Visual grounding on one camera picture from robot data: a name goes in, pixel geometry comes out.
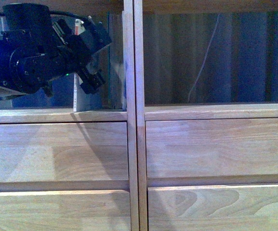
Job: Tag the lower right wooden drawer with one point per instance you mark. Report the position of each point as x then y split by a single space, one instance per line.
213 208

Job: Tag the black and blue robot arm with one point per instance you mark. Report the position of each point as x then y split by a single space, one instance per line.
35 51

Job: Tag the grey book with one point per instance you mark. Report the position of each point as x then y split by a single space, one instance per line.
81 101

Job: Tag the upper left wooden drawer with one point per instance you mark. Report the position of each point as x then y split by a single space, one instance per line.
63 152

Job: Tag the upper right wooden drawer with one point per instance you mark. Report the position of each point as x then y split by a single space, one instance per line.
212 148

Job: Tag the right wooden shelf unit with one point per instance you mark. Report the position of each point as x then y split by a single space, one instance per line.
144 114

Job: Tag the wooden drawer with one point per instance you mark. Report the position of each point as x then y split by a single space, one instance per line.
104 210
212 148
63 152
213 208

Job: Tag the wooden shelf unit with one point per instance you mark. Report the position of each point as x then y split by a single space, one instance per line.
144 114
66 115

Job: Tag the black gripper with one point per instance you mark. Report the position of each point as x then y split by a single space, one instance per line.
77 50

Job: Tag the left wooden shelf unit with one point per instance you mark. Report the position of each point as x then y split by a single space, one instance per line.
66 115

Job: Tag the lower left wooden drawer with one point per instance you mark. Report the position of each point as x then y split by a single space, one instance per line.
104 210

